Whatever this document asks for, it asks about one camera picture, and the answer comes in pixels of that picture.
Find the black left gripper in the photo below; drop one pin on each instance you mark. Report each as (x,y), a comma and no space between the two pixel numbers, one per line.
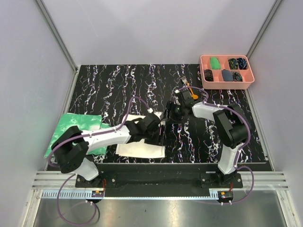
(159,140)

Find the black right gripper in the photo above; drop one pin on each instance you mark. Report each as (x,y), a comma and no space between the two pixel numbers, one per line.
(170,106)

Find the white cloth napkin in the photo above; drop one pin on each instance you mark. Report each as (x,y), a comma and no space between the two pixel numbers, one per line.
(140,150)

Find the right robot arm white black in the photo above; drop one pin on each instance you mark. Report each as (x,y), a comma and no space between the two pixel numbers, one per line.
(233,129)

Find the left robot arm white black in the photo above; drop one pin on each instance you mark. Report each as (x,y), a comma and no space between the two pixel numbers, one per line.
(71,149)

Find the orange plastic spoon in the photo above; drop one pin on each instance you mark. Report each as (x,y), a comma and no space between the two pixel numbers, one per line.
(194,96)

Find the silver metal fork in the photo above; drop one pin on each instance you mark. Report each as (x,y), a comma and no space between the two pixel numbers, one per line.
(184,80)

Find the dark brown rolled cloth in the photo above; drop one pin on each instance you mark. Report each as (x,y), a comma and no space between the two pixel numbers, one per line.
(208,75)

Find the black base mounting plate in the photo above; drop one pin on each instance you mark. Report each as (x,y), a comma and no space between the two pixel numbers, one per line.
(160,180)

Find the black marble pattern mat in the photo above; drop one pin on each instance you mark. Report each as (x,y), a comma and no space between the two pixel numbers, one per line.
(111,91)

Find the pink compartment tray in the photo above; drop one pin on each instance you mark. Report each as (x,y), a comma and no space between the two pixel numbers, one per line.
(219,83)

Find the green rolled cloth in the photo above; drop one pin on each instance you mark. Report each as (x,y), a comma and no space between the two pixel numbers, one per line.
(215,63)

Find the blue grey rolled cloth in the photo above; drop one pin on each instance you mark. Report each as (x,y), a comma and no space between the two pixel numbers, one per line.
(227,76)

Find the green white patterned cloth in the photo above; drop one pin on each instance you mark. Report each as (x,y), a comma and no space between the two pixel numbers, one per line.
(84,122)

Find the dark teal patterned roll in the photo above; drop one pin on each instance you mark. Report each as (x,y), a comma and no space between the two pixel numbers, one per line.
(237,77)

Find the dark green patterned roll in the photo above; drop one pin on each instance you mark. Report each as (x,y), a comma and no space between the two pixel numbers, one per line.
(233,64)

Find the dark blue patterned roll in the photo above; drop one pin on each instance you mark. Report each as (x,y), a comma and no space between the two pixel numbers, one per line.
(242,63)

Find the right aluminium frame post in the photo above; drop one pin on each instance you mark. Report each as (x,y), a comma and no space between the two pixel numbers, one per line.
(267,21)

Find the aluminium frame post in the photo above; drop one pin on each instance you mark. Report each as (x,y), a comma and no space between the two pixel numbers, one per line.
(51,25)
(267,21)

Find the left aluminium frame post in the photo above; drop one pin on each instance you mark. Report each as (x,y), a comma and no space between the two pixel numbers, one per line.
(51,25)

